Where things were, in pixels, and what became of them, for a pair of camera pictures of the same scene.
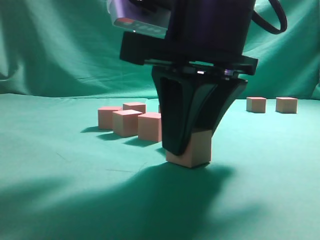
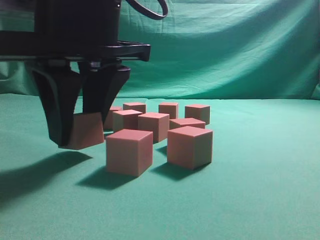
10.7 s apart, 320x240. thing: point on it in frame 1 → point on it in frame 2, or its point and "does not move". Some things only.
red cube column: [287, 105] → [129, 151]
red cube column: [136, 106] does not move
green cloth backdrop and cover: [62, 178] does not move
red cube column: [256, 104] → [87, 130]
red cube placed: [105, 117] does not move
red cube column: [198, 152] does not move
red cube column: [149, 126] does not move
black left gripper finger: [181, 94] → [60, 88]
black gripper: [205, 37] → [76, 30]
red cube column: [125, 123] does not move
